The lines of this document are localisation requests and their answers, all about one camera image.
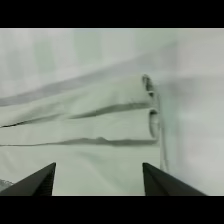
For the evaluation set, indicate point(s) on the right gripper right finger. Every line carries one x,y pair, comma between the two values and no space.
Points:
161,184

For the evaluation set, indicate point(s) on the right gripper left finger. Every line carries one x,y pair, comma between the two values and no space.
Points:
39,183

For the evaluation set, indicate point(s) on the white garment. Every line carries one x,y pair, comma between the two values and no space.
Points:
86,133

